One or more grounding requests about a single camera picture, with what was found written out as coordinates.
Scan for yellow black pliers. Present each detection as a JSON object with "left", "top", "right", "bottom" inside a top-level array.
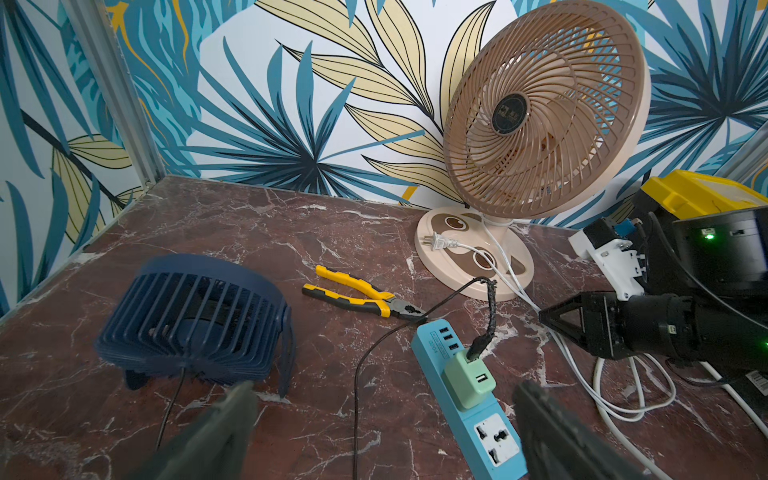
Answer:
[{"left": 301, "top": 265, "right": 428, "bottom": 321}]

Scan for yellow black toolbox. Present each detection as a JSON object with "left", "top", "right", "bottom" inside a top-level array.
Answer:
[{"left": 629, "top": 169, "right": 767, "bottom": 240}]

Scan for white fan power cable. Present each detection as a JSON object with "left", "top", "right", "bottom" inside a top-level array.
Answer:
[{"left": 419, "top": 230, "right": 678, "bottom": 421}]

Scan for blue power strip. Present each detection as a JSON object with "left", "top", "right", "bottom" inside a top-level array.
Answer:
[{"left": 411, "top": 319, "right": 527, "bottom": 479}]

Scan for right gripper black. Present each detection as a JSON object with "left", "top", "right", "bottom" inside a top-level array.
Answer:
[{"left": 538, "top": 292, "right": 720, "bottom": 360}]

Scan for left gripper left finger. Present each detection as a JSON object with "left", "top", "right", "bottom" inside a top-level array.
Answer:
[{"left": 127, "top": 381, "right": 259, "bottom": 479}]

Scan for green USB charger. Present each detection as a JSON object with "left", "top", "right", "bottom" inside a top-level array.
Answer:
[{"left": 441, "top": 349, "right": 496, "bottom": 411}]

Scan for small navy blue fan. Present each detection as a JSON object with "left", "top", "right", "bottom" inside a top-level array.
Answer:
[{"left": 95, "top": 254, "right": 296, "bottom": 397}]

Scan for left aluminium frame post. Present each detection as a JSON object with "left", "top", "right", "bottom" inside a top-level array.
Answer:
[{"left": 63, "top": 0, "right": 166, "bottom": 189}]

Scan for right aluminium frame post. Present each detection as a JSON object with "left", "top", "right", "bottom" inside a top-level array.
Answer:
[{"left": 716, "top": 123, "right": 767, "bottom": 188}]

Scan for beige desk fan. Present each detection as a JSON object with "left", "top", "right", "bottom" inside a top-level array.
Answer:
[{"left": 416, "top": 1, "right": 651, "bottom": 300}]

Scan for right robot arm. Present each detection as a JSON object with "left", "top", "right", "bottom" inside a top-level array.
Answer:
[{"left": 539, "top": 207, "right": 767, "bottom": 373}]

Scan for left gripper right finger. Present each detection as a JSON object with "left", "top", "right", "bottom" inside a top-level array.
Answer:
[{"left": 512, "top": 380, "right": 644, "bottom": 480}]

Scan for aluminium frame post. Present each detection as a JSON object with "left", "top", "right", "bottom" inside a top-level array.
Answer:
[
  {"left": 63, "top": 0, "right": 166, "bottom": 189},
  {"left": 716, "top": 123, "right": 767, "bottom": 188}
]

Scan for black USB cable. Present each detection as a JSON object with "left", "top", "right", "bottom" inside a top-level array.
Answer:
[{"left": 350, "top": 275, "right": 499, "bottom": 480}]

